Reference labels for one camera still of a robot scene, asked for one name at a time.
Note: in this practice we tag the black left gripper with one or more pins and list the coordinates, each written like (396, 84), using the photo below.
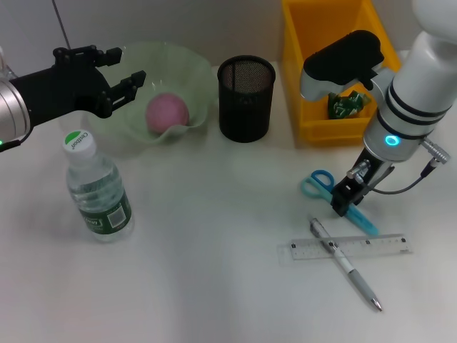
(64, 93)

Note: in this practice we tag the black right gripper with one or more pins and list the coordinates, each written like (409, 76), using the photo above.
(367, 169)

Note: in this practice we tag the pink peach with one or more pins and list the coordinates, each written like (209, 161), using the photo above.
(168, 112)

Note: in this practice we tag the green plastic wrapper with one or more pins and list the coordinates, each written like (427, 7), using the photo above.
(344, 105)

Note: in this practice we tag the clear green-label water bottle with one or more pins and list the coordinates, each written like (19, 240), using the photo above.
(100, 200)

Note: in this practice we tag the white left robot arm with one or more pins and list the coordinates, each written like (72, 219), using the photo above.
(14, 110)

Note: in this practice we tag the blue scissors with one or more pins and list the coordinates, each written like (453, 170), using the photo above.
(317, 182)

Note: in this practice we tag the clear plastic ruler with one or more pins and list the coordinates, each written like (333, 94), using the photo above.
(378, 244)

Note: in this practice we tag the white grey pen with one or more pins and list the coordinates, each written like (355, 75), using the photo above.
(351, 273)

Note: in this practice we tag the translucent green fruit plate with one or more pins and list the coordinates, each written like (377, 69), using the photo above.
(178, 71)

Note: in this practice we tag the black mesh pen holder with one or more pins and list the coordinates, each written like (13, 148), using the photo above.
(246, 107)

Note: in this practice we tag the yellow plastic bin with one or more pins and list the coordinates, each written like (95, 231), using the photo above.
(296, 35)

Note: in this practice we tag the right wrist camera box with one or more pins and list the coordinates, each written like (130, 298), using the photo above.
(342, 60)

